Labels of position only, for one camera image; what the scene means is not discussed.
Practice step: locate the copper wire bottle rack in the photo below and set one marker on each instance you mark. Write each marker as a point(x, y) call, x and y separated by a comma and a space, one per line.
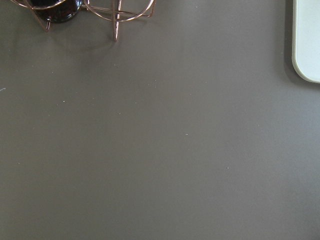
point(113, 14)

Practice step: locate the cream rabbit tray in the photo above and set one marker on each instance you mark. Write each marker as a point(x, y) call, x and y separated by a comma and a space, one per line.
point(306, 39)

